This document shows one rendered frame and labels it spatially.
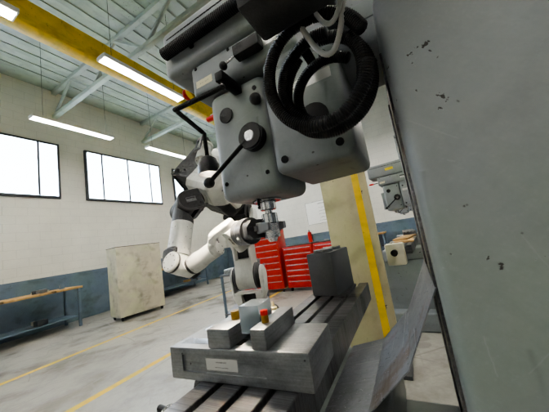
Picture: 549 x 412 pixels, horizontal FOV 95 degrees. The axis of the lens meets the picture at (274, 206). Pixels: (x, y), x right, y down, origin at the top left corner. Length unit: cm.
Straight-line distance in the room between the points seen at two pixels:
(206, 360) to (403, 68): 67
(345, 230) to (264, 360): 196
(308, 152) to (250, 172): 17
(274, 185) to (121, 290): 620
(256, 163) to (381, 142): 947
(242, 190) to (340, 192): 184
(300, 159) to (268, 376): 44
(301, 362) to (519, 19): 60
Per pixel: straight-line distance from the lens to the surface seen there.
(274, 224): 71
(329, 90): 61
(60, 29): 586
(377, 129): 1021
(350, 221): 241
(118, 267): 666
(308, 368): 54
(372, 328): 256
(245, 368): 61
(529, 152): 44
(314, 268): 119
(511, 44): 48
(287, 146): 60
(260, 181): 64
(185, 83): 95
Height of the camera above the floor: 119
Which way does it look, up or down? 8 degrees up
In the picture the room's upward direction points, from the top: 9 degrees counter-clockwise
